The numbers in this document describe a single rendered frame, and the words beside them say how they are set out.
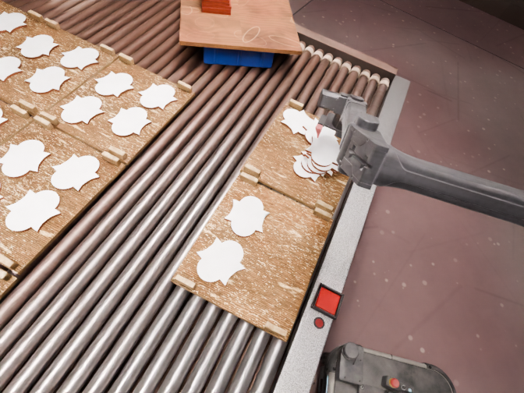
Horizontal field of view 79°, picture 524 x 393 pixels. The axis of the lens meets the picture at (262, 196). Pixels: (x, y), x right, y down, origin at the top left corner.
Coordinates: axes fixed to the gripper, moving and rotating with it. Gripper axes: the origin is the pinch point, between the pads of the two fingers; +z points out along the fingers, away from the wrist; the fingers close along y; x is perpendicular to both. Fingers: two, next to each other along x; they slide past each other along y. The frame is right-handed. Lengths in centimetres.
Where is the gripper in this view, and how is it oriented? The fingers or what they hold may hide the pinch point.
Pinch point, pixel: (331, 141)
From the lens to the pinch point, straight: 118.8
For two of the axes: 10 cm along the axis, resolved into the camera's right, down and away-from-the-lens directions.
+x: -4.0, 7.5, -5.2
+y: -9.0, -4.2, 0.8
